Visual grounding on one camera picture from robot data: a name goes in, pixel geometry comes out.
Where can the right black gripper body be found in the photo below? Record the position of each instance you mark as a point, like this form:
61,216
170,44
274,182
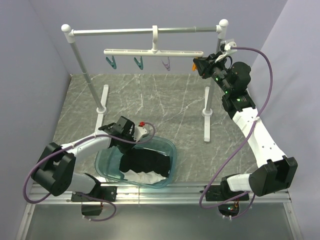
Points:
217,70

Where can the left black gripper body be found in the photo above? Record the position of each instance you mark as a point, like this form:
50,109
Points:
124,146

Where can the orange clothespin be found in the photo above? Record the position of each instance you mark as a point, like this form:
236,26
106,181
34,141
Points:
194,67

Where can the black underwear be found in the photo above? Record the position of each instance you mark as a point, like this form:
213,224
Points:
145,160

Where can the white plastic clip hanger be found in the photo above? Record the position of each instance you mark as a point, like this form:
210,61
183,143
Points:
154,51

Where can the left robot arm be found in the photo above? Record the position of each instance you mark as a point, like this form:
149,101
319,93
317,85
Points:
55,170

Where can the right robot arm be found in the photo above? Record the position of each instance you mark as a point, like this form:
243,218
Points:
275,171

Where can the translucent teal plastic basin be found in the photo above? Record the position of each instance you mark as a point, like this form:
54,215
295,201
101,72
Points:
108,160

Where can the purple clothespin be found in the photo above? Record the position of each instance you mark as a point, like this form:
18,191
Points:
167,64

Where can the white metal drying rack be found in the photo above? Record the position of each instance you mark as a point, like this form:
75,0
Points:
101,102

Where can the white cloth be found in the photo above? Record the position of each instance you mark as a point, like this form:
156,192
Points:
143,177

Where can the teal clothespin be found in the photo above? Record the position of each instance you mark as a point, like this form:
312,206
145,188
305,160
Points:
139,62
111,61

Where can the teal clothespin far left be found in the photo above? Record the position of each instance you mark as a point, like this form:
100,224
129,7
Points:
111,61

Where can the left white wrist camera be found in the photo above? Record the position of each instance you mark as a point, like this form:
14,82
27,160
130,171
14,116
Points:
140,131

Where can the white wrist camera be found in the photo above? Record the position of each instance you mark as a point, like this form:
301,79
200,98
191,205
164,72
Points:
140,131
226,49

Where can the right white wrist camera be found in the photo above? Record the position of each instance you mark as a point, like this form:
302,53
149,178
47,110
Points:
226,49

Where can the aluminium mounting rail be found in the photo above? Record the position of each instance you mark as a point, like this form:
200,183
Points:
173,193

